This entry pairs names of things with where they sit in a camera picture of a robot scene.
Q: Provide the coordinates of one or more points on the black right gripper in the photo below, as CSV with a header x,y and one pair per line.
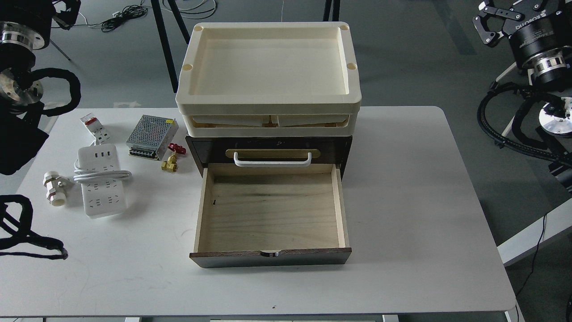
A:
x,y
520,14

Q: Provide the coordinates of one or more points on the white power strip with cable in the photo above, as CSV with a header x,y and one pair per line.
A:
x,y
97,170

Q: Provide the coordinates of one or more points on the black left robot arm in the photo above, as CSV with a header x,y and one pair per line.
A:
x,y
26,27

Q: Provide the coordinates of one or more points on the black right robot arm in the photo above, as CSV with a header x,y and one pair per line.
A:
x,y
539,35

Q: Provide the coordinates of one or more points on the white adjacent table edge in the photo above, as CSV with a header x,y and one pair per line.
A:
x,y
553,225

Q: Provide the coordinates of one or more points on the cream plastic top tray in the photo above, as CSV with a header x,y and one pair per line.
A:
x,y
251,68

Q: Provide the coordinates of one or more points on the cream plastic tray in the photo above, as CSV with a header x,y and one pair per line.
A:
x,y
251,68
277,125

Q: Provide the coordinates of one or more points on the open wooden drawer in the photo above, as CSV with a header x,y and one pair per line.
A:
x,y
251,217

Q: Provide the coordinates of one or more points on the cream plastic lower tray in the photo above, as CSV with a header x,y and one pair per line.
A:
x,y
277,125

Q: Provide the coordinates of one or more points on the metal mesh power supply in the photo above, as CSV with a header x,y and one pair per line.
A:
x,y
151,137

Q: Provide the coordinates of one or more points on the white red circuit breaker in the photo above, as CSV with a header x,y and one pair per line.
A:
x,y
96,129

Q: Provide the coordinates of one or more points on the white plastic pipe valve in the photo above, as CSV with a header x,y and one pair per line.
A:
x,y
56,185

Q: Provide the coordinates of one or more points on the white drawer handle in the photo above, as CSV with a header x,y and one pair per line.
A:
x,y
272,164

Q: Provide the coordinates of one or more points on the brass valve red handle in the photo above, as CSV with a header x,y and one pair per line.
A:
x,y
170,164

